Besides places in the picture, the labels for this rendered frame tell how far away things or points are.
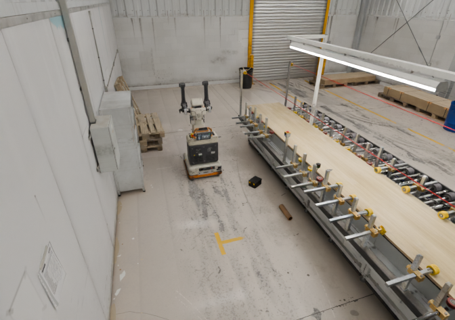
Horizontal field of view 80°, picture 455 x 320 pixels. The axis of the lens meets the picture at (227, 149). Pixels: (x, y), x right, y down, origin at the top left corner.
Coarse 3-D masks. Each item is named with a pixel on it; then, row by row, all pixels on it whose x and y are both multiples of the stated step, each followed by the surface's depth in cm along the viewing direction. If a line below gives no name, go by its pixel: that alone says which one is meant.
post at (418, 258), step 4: (416, 256) 222; (420, 256) 219; (416, 260) 222; (420, 260) 221; (412, 264) 227; (416, 264) 223; (412, 268) 227; (416, 268) 226; (404, 284) 237; (408, 284) 236; (404, 288) 238
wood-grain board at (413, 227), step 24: (264, 120) 525; (288, 120) 526; (288, 144) 439; (312, 144) 440; (336, 144) 440; (336, 168) 377; (360, 168) 377; (360, 192) 330; (384, 192) 331; (408, 192) 331; (384, 216) 293; (408, 216) 294; (432, 216) 294; (408, 240) 264; (432, 240) 265
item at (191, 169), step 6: (186, 156) 526; (186, 162) 512; (210, 162) 506; (216, 162) 507; (186, 168) 520; (192, 168) 491; (192, 174) 495; (198, 174) 499; (204, 174) 503; (210, 174) 506; (216, 174) 510
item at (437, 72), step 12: (288, 36) 421; (300, 36) 425; (312, 36) 431; (324, 36) 438; (324, 48) 344; (336, 48) 324; (348, 48) 313; (372, 60) 275; (384, 60) 262; (396, 60) 251; (420, 72) 230; (432, 72) 220; (444, 72) 212; (312, 108) 499; (312, 120) 510
